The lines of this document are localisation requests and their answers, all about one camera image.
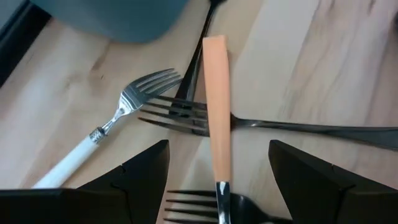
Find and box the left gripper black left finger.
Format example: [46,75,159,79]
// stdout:
[0,139,170,224]

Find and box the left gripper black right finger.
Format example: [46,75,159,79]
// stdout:
[269,139,398,224]

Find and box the black metal fork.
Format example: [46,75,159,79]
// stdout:
[169,0,227,118]
[137,94,398,152]
[163,189,295,224]

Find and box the white-handled silver fork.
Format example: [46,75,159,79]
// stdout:
[30,68,183,190]

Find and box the orange-handled silver fork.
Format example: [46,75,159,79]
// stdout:
[201,34,233,224]

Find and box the dark teal deep bin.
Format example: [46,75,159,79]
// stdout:
[30,0,190,44]

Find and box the black aluminium table frame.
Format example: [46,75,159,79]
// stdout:
[0,0,52,88]

